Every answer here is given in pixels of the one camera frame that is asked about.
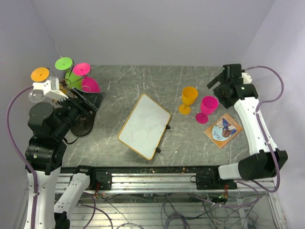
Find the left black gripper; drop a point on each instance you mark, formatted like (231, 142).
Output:
(86, 102)

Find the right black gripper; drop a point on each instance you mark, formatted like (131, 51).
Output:
(225, 101)

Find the pink wine glass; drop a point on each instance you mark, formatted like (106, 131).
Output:
(208, 105)
(88, 84)

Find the orange wine glass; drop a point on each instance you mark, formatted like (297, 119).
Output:
(189, 95)
(41, 74)

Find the clear wine glass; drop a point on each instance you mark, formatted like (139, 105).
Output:
(36, 96)

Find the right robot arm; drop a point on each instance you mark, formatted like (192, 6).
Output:
(265, 159)

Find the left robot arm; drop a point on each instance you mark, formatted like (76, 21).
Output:
(44, 156)

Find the green wine glass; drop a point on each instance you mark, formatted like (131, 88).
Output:
(71, 80)

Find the black wine glass rack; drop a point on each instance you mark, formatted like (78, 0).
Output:
(80, 126)

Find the orange wine glass on rack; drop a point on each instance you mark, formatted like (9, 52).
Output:
(41, 74)

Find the orange framed whiteboard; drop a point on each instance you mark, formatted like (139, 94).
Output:
(144, 127)

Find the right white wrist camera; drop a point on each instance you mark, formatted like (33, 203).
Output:
(247, 77)

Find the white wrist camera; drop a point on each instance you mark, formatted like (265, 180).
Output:
(51, 89)
(247, 77)

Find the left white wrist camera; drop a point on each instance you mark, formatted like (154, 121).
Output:
(51, 89)

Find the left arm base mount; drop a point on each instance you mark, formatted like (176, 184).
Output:
(100, 179)

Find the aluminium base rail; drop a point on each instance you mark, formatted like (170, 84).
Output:
(157, 183)

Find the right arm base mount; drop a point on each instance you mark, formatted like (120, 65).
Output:
(208, 178)

